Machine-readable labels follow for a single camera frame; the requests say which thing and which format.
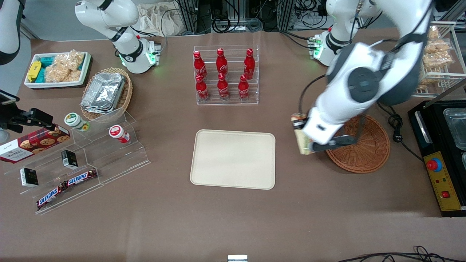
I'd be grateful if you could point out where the yellow control panel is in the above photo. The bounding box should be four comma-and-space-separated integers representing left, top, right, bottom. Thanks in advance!
423, 151, 462, 212

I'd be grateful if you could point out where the small black box with barcode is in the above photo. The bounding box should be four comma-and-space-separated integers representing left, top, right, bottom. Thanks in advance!
61, 150, 79, 169

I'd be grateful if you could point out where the Walkers red tartan cookie box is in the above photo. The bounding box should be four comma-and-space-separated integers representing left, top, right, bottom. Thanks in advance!
0, 125, 71, 164

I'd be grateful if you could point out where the silver foil container stack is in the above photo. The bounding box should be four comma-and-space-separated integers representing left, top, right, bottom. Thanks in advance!
80, 72, 126, 114

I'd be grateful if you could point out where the brown round wicker basket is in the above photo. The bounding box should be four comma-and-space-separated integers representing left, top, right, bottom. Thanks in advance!
325, 113, 391, 174

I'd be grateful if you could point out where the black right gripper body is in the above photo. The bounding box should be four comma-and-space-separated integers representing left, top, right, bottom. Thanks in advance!
0, 106, 33, 134

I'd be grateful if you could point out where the aluminium frame post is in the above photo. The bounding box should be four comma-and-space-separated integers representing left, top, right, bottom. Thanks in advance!
175, 0, 212, 35

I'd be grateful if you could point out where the coiled black cable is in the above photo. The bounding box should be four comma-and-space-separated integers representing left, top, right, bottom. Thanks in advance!
210, 14, 263, 34

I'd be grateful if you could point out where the Snickers chocolate bar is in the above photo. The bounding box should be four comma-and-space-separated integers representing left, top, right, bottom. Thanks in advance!
36, 183, 67, 210
64, 169, 98, 187

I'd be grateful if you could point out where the clear bag of rice crisps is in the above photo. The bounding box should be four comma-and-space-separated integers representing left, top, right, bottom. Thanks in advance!
54, 50, 85, 72
45, 65, 82, 83

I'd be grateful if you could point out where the black power cable with plug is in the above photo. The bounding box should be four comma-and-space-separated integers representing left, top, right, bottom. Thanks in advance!
377, 102, 427, 162

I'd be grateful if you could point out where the clear acrylic bottle rack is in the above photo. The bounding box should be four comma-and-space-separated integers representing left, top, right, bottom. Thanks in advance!
193, 44, 260, 106

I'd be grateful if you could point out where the white rectangular snack bin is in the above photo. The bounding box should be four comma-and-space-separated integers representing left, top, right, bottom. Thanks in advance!
24, 51, 92, 90

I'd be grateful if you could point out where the clear acrylic stepped display stand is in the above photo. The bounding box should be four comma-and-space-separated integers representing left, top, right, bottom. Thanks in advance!
4, 107, 151, 215

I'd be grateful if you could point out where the green lidded sunflower snack cup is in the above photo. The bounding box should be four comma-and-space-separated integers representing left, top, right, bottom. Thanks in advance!
64, 112, 90, 132

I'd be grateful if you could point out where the cream plastic serving tray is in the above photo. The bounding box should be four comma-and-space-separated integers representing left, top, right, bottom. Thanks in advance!
190, 129, 276, 190

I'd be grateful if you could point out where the small black box white side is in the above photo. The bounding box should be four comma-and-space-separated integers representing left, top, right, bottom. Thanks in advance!
20, 167, 39, 188

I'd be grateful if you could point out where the yellow snack pack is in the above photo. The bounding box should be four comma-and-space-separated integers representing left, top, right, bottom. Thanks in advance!
27, 60, 42, 83

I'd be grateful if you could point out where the sandwich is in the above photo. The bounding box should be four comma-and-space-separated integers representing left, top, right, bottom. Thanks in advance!
291, 112, 315, 156

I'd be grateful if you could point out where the metal appliance pan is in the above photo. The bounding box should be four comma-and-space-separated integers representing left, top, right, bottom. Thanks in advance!
443, 108, 466, 151

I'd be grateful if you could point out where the cream cloth bag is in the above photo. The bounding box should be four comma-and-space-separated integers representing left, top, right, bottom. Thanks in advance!
135, 3, 183, 37

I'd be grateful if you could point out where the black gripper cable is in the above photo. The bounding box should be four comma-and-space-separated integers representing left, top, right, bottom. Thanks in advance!
298, 74, 328, 114

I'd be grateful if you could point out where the black heating appliance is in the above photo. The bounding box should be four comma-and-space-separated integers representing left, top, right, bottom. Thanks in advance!
407, 99, 466, 218

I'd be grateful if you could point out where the grey metal bar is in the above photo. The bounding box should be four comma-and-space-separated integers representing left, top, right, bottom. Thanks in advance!
424, 78, 466, 108

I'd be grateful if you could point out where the black floor cable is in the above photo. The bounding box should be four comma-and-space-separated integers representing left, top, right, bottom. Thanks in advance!
337, 245, 466, 262

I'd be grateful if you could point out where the red Coca-Cola bottle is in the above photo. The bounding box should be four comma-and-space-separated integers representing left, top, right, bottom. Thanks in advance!
217, 73, 230, 101
193, 50, 208, 79
238, 74, 250, 101
195, 74, 209, 102
244, 48, 256, 79
216, 48, 229, 75

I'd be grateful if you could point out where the white wire shelf rack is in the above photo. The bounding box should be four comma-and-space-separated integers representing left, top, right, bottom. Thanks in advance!
414, 21, 466, 99

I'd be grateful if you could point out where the light wicker basket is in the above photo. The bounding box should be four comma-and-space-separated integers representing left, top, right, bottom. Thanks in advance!
80, 67, 134, 121

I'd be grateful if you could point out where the red lidded snack cup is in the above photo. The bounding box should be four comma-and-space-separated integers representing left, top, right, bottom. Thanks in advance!
108, 124, 130, 144

